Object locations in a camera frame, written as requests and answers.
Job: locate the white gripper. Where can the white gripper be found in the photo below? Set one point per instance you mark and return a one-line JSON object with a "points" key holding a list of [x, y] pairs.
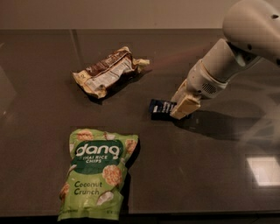
{"points": [[200, 79]]}

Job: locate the dark blue rxbar wrapper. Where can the dark blue rxbar wrapper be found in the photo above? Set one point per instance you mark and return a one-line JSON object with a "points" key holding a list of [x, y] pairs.
{"points": [[163, 110]]}

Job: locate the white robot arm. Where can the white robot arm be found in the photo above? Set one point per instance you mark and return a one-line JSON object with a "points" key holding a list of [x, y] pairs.
{"points": [[251, 31]]}

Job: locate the brown crumpled chip bag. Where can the brown crumpled chip bag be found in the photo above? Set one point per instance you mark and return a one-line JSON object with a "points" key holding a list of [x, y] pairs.
{"points": [[99, 78]]}

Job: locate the green dang rice chips bag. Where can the green dang rice chips bag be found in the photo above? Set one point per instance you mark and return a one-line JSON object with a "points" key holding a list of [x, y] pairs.
{"points": [[96, 174]]}

